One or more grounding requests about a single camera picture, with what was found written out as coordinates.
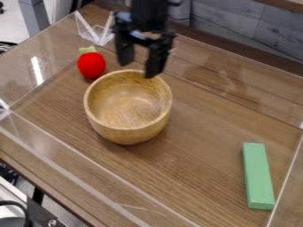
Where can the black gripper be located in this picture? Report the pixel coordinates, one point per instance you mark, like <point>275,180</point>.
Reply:
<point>147,29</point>

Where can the red plush fruit green leaf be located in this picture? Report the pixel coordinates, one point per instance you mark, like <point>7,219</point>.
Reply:
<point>91,63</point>

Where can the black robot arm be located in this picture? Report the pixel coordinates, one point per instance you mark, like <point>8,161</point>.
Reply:
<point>151,5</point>

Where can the light wooden bowl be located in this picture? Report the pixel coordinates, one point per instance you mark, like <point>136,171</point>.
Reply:
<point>128,107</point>

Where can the clear acrylic tray walls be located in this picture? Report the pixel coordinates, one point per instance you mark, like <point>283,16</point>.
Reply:
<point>138,152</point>

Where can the green rectangular block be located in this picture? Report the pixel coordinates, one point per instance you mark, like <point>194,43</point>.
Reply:
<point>259,189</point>

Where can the black clamp under table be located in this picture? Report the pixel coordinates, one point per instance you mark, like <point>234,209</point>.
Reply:
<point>22,210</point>

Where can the clear acrylic corner bracket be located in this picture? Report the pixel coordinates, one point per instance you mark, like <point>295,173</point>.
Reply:
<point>98,34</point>

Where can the grey post in background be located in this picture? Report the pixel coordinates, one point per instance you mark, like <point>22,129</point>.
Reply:
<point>34,11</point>

